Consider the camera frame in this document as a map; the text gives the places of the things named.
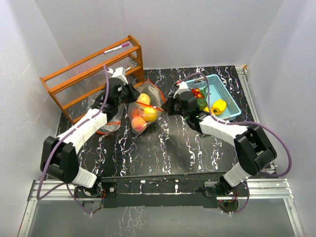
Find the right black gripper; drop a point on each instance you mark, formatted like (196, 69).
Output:
(167, 106)

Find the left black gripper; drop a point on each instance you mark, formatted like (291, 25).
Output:
(134, 94)

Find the clear zip bag with fruit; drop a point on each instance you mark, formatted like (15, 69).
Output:
(156, 96)

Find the clear zip bag with peppers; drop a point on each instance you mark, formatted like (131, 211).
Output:
(113, 123)

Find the yellow fake bell pepper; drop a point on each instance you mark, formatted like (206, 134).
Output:
(218, 107)

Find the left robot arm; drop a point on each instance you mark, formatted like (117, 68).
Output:
(60, 154)

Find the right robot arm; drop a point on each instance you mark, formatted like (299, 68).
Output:
(253, 147)

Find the fake peach apple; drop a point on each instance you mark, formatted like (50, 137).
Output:
(144, 99)

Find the yellow fake lemon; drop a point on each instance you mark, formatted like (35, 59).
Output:
(149, 114)

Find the green fake mango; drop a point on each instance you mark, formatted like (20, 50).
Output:
(202, 103)

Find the fake pink peach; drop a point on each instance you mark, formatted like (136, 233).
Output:
(138, 124)

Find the blue plastic basket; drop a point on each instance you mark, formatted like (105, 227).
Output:
(216, 91)

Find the wooden shelf rack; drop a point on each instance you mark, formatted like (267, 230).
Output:
(77, 81)

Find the pink marker pen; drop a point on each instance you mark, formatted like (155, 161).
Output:
(116, 48)

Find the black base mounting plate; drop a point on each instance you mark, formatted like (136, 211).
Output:
(201, 198)

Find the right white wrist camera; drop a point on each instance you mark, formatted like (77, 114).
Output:
(181, 87)

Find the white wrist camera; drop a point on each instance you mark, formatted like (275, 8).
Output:
(181, 87)
(120, 73)

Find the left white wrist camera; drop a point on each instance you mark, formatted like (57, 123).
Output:
(120, 73)

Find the aluminium frame rail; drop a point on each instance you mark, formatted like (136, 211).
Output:
(257, 188)

